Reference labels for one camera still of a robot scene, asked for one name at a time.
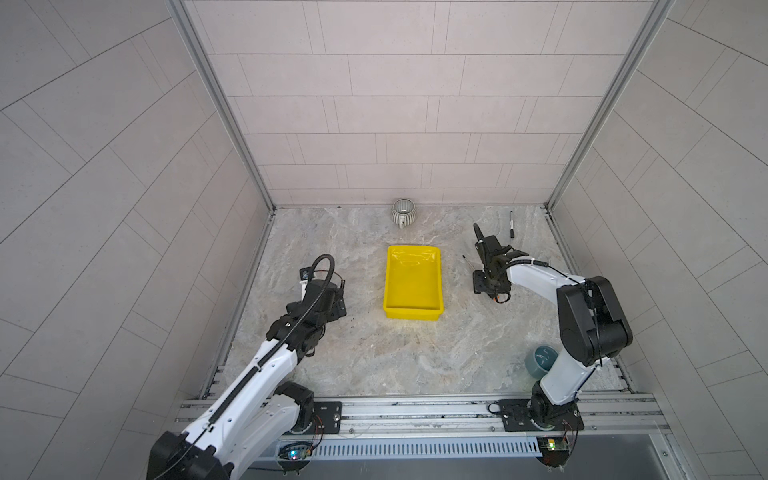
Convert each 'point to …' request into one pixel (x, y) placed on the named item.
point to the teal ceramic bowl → (540, 362)
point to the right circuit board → (554, 450)
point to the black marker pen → (512, 232)
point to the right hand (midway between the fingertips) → (481, 285)
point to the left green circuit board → (295, 451)
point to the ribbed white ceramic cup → (403, 212)
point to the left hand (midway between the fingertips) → (330, 296)
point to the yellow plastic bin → (413, 283)
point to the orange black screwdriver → (463, 256)
